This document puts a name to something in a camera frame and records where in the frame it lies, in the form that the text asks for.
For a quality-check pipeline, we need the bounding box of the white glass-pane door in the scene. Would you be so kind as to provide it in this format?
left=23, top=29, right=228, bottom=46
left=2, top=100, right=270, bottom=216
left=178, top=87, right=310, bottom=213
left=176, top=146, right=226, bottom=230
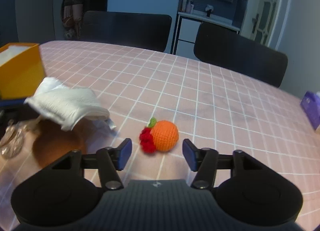
left=240, top=0, right=291, bottom=50

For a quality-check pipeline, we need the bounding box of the purple tissue box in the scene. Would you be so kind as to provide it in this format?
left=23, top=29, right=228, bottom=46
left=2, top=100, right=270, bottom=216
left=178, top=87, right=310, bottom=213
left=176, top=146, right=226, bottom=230
left=300, top=91, right=320, bottom=133

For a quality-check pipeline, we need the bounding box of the orange cardboard box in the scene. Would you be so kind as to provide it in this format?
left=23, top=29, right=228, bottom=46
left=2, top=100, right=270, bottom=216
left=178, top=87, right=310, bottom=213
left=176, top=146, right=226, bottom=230
left=1, top=43, right=46, bottom=100

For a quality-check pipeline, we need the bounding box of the left black chair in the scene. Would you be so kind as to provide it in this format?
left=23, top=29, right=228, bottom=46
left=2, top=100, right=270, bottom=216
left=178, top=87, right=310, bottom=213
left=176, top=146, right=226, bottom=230
left=80, top=11, right=172, bottom=52

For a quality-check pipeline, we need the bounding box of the brown bear-shaped sponge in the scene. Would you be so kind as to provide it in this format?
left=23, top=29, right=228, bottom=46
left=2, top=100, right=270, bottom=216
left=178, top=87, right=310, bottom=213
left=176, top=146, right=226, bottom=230
left=32, top=120, right=87, bottom=168

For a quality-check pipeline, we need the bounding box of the orange crochet fruit toy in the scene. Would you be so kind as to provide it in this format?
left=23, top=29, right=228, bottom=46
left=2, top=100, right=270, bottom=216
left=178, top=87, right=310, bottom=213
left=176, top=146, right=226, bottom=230
left=139, top=117, right=179, bottom=154

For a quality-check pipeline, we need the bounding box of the right black chair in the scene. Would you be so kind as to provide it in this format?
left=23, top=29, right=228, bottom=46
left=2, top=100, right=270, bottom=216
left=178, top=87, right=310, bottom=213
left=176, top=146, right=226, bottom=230
left=194, top=22, right=288, bottom=88

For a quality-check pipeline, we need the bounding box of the clear plastic water bottle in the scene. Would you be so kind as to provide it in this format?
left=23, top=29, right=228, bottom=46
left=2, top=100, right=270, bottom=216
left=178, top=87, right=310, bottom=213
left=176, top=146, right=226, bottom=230
left=1, top=119, right=26, bottom=159

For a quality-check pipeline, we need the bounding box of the black chair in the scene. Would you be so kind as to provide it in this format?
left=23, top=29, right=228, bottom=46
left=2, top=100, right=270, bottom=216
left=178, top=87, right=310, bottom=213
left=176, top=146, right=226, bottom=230
left=80, top=11, right=172, bottom=52
left=194, top=22, right=288, bottom=88

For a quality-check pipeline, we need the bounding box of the white towel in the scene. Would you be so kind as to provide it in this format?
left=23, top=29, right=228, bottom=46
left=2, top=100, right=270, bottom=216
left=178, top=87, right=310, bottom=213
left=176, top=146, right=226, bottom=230
left=24, top=77, right=116, bottom=131

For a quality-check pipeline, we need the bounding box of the white vanity cabinet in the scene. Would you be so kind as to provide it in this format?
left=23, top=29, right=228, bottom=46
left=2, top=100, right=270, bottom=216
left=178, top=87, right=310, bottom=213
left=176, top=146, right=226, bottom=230
left=171, top=11, right=241, bottom=60

